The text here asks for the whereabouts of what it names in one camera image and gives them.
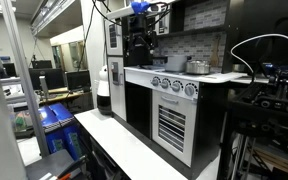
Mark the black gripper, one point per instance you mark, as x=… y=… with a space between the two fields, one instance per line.
x=140 y=41

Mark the silver pot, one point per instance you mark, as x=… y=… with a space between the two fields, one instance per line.
x=198 y=67

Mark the white toy microwave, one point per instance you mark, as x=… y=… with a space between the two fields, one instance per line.
x=114 y=38

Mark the grey ice dispenser panel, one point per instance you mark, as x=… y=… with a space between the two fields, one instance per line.
x=115 y=73

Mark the white lower fridge door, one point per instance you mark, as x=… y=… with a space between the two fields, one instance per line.
x=117 y=92

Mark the black computer monitor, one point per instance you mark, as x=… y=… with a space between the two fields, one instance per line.
x=78 y=80

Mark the white black cylindrical robot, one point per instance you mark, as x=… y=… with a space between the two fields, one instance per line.
x=103 y=95

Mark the white toy kitchen unit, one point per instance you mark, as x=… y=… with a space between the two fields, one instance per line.
x=168 y=76

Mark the white toy oven door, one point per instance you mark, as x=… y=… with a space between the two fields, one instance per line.
x=173 y=124

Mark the white workbench top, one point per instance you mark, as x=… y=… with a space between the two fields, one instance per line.
x=136 y=159

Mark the blue storage box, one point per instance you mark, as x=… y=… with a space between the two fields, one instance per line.
x=61 y=130

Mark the aluminium frame post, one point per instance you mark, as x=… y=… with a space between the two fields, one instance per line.
x=21 y=65

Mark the black metal frame rack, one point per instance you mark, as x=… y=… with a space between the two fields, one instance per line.
x=261 y=110

